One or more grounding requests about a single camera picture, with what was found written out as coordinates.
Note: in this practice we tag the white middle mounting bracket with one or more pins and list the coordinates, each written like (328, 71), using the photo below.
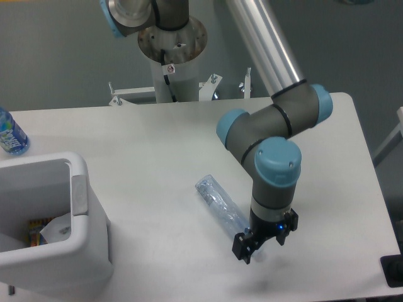
(208, 91)

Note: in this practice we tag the white left mounting bracket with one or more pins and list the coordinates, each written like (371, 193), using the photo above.
(141, 95)

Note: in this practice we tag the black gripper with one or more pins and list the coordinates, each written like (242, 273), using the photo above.
(265, 224)

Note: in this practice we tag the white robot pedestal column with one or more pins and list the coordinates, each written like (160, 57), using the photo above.
(174, 58)

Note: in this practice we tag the white right mounting bracket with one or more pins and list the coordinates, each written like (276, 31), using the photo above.
(245, 87)

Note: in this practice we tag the clear crushed plastic bottle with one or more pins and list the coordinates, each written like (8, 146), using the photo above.
(221, 207)

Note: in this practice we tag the white paper box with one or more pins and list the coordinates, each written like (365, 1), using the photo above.
(58, 229)

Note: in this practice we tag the white mounting bracket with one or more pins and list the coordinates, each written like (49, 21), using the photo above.
(245, 87)
(141, 95)
(208, 91)

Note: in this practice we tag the white plastic trash can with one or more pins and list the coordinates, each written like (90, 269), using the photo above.
(45, 186)

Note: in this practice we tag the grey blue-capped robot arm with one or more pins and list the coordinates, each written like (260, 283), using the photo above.
(261, 141)

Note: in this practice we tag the colourful snack wrapper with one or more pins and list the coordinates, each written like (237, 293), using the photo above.
(34, 228)

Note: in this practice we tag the black clamp at table edge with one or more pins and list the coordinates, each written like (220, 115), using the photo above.
(392, 269)

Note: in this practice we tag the blue labelled water bottle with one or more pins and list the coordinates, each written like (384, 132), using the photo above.
(14, 140)

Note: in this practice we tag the white frame at right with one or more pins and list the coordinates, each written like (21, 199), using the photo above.
(391, 141)

